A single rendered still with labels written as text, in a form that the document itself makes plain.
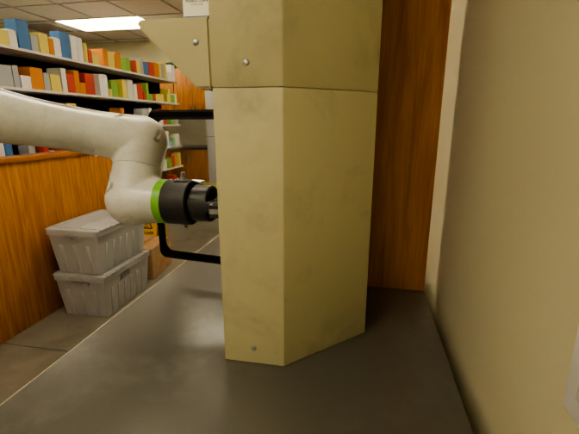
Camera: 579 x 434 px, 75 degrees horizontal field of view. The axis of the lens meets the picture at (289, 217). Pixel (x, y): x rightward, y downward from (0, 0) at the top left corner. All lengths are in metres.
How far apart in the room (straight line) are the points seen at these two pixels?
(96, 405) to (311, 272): 0.39
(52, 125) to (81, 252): 2.12
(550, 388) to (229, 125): 0.52
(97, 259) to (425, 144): 2.38
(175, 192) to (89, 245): 2.13
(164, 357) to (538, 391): 0.58
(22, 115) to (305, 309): 0.64
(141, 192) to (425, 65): 0.67
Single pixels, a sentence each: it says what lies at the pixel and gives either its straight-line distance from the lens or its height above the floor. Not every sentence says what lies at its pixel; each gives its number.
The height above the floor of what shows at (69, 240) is 0.58.
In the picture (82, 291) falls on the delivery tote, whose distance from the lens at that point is 3.05.
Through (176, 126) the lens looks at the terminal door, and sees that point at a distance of 1.02.
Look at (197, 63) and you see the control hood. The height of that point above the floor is 1.45.
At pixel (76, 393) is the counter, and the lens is 0.75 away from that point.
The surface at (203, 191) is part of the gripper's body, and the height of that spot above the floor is 1.23.
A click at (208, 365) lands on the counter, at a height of 0.94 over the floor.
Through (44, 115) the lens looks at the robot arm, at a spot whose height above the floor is 1.37.
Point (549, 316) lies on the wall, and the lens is 0.50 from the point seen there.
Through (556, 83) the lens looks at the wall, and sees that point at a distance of 0.52.
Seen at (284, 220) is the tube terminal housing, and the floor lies 1.21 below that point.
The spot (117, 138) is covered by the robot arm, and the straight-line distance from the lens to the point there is 0.85.
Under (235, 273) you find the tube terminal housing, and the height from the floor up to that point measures 1.11.
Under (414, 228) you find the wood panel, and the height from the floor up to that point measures 1.10.
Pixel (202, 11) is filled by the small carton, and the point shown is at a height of 1.54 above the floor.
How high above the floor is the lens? 1.36
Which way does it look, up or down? 14 degrees down
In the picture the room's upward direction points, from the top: straight up
